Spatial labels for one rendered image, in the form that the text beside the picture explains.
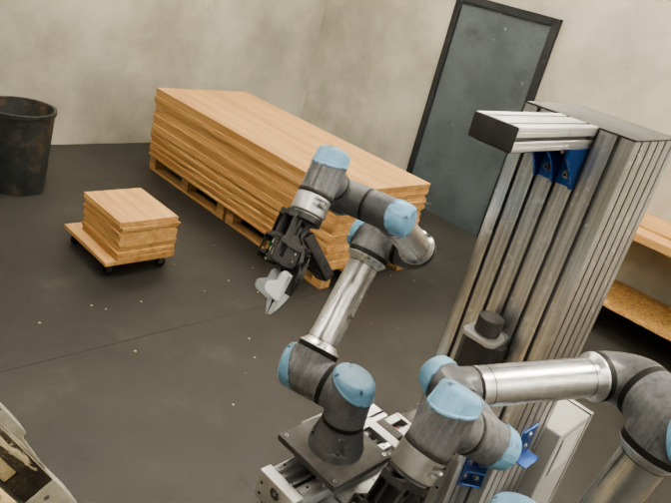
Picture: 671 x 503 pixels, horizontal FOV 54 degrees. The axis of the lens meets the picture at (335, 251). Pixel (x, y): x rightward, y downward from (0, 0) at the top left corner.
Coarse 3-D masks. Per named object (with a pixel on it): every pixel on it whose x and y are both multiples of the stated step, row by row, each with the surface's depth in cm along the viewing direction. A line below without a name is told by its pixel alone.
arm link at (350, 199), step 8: (352, 184) 142; (360, 184) 143; (344, 192) 140; (352, 192) 141; (360, 192) 140; (336, 200) 140; (344, 200) 141; (352, 200) 140; (360, 200) 140; (336, 208) 144; (344, 208) 142; (352, 208) 141; (352, 216) 142
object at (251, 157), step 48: (192, 96) 594; (240, 96) 639; (192, 144) 568; (240, 144) 522; (288, 144) 527; (336, 144) 563; (192, 192) 591; (240, 192) 528; (288, 192) 491; (384, 192) 484; (336, 240) 471
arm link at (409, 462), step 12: (408, 444) 97; (396, 456) 97; (408, 456) 96; (420, 456) 95; (396, 468) 97; (408, 468) 95; (420, 468) 95; (432, 468) 95; (420, 480) 95; (432, 480) 96
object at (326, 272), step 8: (304, 240) 133; (312, 240) 134; (312, 248) 134; (320, 248) 135; (312, 256) 135; (320, 256) 135; (312, 264) 138; (320, 264) 136; (328, 264) 137; (320, 272) 137; (328, 272) 137
